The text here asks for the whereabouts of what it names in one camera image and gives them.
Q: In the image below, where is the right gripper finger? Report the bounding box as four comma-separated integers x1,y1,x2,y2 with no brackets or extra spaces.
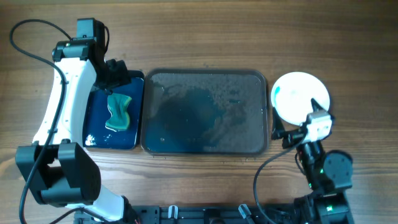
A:
271,107,285,139
311,98,326,113

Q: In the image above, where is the white plate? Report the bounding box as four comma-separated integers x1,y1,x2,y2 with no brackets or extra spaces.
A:
271,72,330,126

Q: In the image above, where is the green yellow sponge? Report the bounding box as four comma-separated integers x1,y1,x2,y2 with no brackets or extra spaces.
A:
105,93,132,132

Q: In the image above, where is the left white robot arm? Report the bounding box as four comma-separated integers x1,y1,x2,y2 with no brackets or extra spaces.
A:
15,18,139,223

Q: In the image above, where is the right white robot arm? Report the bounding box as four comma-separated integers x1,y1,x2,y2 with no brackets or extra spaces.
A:
271,98,354,223

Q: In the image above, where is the black tray with blue water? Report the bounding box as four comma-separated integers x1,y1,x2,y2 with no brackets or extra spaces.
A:
82,70,144,150

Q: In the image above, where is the large black tray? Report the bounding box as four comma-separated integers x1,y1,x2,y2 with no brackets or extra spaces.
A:
140,68,269,156

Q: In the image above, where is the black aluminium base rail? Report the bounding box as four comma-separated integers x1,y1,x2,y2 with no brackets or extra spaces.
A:
73,202,312,224

